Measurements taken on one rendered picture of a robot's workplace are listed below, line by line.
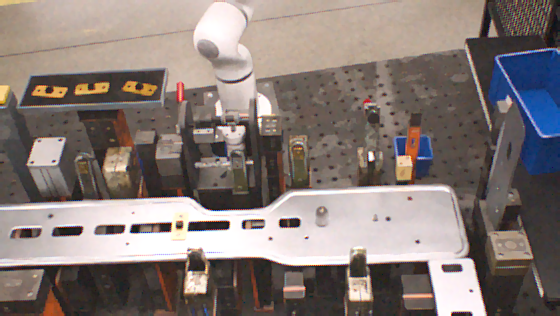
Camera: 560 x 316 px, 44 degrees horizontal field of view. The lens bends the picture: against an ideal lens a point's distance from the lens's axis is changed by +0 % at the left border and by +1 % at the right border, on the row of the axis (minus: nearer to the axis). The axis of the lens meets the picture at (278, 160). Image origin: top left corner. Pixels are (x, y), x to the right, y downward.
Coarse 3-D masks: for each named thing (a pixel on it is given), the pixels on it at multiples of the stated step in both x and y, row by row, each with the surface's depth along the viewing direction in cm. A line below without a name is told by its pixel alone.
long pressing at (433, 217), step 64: (320, 192) 171; (384, 192) 170; (448, 192) 169; (0, 256) 164; (64, 256) 162; (128, 256) 162; (256, 256) 160; (320, 256) 158; (384, 256) 157; (448, 256) 156
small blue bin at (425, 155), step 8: (400, 136) 213; (424, 136) 212; (400, 144) 214; (424, 144) 214; (400, 152) 217; (424, 152) 216; (432, 152) 207; (424, 160) 206; (416, 168) 209; (424, 168) 209; (416, 176) 212
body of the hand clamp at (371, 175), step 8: (360, 152) 173; (360, 168) 171; (368, 168) 171; (376, 168) 171; (360, 176) 173; (368, 176) 173; (376, 176) 173; (360, 184) 175; (368, 184) 175; (376, 184) 175
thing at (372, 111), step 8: (368, 104) 161; (376, 104) 160; (368, 112) 161; (376, 112) 160; (368, 120) 159; (376, 120) 158; (368, 128) 164; (376, 128) 163; (368, 136) 165; (376, 136) 164; (368, 144) 167; (376, 144) 166; (376, 152) 167; (376, 160) 169
